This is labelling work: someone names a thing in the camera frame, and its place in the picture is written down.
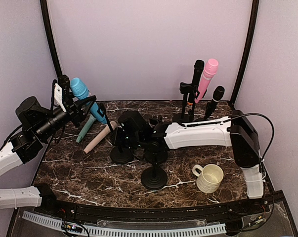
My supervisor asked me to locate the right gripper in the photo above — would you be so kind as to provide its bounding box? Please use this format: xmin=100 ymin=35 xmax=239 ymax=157
xmin=110 ymin=126 xmax=144 ymax=149

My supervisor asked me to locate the blue microphone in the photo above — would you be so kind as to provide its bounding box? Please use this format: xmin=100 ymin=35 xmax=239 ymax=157
xmin=70 ymin=77 xmax=109 ymax=125

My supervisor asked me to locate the beige microphone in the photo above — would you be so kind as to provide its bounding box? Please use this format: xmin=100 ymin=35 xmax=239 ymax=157
xmin=83 ymin=121 xmax=117 ymax=154

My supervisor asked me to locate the mint green microphone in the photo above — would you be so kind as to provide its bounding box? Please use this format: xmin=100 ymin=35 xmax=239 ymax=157
xmin=76 ymin=115 xmax=96 ymax=143

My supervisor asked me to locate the black stand of beige microphone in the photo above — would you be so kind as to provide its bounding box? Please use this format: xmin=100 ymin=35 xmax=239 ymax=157
xmin=144 ymin=115 xmax=169 ymax=164

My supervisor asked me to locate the black stand of green microphone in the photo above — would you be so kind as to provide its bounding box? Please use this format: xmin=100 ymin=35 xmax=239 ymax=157
xmin=141 ymin=158 xmax=168 ymax=191

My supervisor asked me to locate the black stand of blue microphone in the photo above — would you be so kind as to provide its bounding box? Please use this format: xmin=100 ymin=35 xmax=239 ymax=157
xmin=99 ymin=103 xmax=133 ymax=164

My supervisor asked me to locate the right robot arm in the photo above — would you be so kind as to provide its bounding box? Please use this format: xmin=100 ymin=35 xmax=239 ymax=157
xmin=110 ymin=110 xmax=265 ymax=214

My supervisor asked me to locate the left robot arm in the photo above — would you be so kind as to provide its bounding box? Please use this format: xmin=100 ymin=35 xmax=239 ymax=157
xmin=0 ymin=95 xmax=96 ymax=215

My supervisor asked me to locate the black stand of pink microphone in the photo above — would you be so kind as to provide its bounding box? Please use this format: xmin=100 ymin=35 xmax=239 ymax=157
xmin=172 ymin=110 xmax=191 ymax=123

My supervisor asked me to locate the black stand of tall microphone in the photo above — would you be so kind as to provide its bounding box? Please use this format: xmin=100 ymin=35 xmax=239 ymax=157
xmin=179 ymin=82 xmax=198 ymax=122

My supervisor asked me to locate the small black microphone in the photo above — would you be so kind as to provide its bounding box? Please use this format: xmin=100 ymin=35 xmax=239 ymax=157
xmin=204 ymin=85 xmax=225 ymax=120

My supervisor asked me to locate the tall black microphone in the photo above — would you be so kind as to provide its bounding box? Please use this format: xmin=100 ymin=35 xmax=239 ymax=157
xmin=187 ymin=59 xmax=205 ymax=105

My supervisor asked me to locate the pink microphone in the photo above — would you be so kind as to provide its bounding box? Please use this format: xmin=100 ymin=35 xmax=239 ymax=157
xmin=194 ymin=58 xmax=218 ymax=103

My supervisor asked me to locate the cream ribbed mug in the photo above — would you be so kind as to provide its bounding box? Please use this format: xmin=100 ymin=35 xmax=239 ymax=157
xmin=192 ymin=164 xmax=224 ymax=194

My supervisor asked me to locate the black left corner post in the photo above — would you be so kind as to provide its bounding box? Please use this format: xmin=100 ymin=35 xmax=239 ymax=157
xmin=40 ymin=0 xmax=63 ymax=78

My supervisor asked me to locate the black corner post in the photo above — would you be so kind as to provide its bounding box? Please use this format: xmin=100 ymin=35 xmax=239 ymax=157
xmin=40 ymin=0 xmax=63 ymax=78
xmin=229 ymin=0 xmax=259 ymax=108

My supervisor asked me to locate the white cable duct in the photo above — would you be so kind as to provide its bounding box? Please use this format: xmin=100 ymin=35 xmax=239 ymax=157
xmin=22 ymin=211 xmax=226 ymax=237

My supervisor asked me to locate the black front rail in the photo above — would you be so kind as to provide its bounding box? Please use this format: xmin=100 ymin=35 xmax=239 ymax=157
xmin=34 ymin=198 xmax=271 ymax=223

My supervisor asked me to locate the black right corner post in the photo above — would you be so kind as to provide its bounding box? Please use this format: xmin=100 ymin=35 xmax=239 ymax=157
xmin=229 ymin=0 xmax=259 ymax=108

